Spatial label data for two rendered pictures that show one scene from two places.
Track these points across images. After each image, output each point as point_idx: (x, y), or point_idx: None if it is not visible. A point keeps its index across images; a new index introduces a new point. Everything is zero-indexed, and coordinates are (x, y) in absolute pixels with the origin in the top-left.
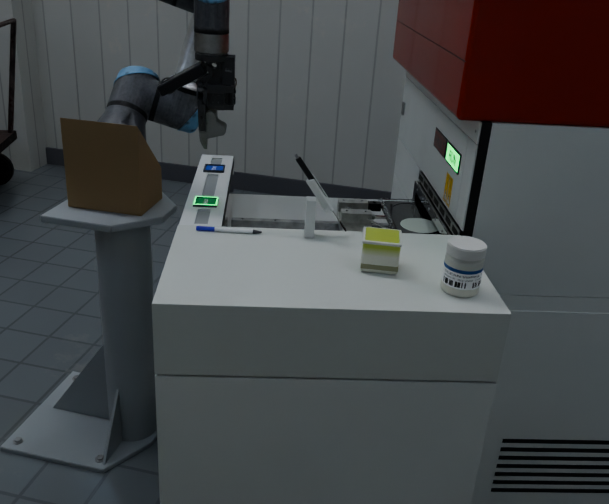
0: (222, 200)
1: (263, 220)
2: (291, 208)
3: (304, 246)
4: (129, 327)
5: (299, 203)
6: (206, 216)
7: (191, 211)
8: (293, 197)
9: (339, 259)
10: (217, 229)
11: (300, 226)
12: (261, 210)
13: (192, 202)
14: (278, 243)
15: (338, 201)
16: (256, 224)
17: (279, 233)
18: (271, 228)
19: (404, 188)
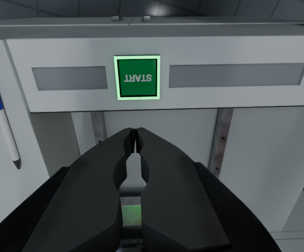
0: (154, 104)
1: (222, 125)
2: (283, 146)
3: (5, 206)
4: None
5: (296, 154)
6: (80, 83)
7: (88, 55)
8: None
9: None
10: None
11: (212, 159)
12: (284, 114)
13: (137, 51)
14: None
15: None
16: (220, 115)
17: (33, 183)
18: (46, 175)
19: (290, 242)
